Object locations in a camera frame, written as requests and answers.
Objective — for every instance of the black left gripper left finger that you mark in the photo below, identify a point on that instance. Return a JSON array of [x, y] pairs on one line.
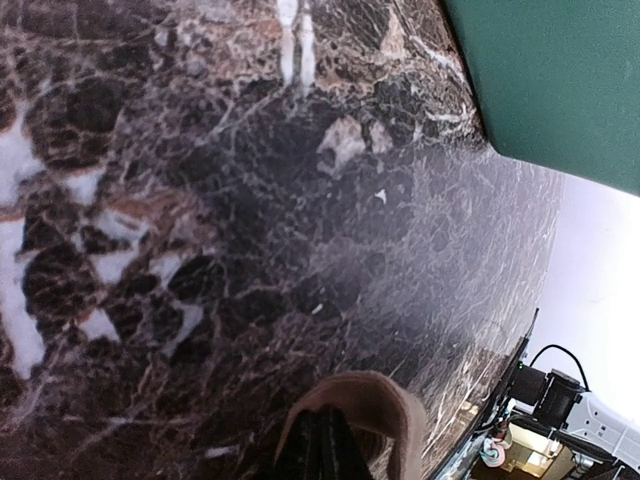
[[299, 457]]

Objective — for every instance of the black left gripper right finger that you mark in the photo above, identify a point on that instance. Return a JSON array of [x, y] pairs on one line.
[[341, 457]]

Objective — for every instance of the brown ribbed sock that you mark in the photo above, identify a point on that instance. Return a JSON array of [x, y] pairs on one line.
[[379, 413]]

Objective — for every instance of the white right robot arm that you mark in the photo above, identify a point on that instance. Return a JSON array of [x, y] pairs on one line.
[[604, 445]]

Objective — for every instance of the green divided organizer tray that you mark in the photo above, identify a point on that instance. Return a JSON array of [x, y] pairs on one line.
[[557, 83]]

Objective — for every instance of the black front table rail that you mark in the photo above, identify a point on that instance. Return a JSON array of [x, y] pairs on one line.
[[467, 450]]

